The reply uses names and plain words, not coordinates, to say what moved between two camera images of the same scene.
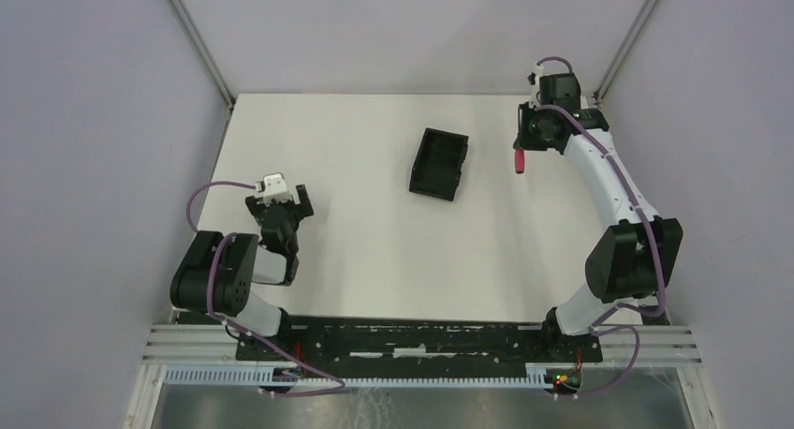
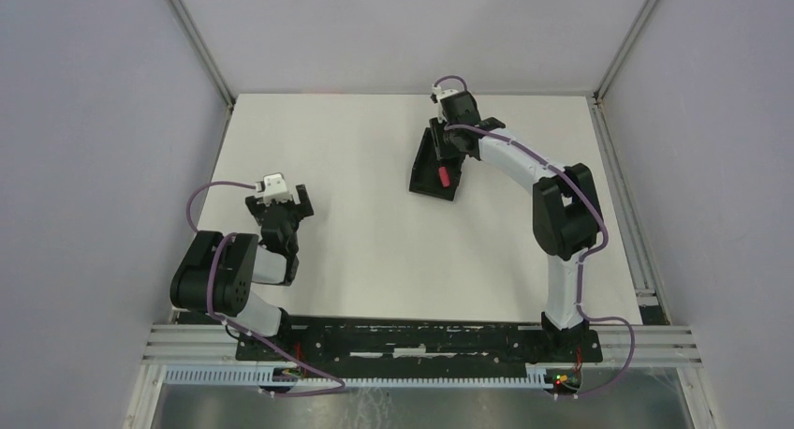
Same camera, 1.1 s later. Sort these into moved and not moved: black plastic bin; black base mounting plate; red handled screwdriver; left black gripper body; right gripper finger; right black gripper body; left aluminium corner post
Moved: right gripper finger; red handled screwdriver; right black gripper body
Not moved: left black gripper body; black plastic bin; left aluminium corner post; black base mounting plate
